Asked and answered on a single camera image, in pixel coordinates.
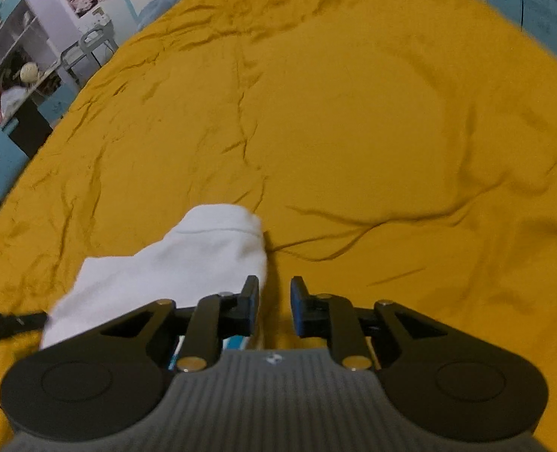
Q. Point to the cream round object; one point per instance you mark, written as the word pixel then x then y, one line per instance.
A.
pixel 29 72

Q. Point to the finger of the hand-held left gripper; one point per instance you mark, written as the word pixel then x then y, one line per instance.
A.
pixel 10 324

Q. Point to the light blue pillow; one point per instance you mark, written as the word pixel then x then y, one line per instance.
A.
pixel 165 2

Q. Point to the white small garment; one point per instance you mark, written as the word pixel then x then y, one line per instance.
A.
pixel 179 259

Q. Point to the white shelf unit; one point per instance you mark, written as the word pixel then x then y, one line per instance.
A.
pixel 5 23

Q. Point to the grey metal cart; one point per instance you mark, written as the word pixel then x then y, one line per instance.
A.
pixel 90 49

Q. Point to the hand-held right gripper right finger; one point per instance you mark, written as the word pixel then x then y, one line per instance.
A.
pixel 298 306

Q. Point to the mustard yellow bed sheet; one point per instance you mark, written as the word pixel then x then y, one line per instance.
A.
pixel 353 127

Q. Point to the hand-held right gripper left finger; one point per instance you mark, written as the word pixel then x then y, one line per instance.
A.
pixel 251 301

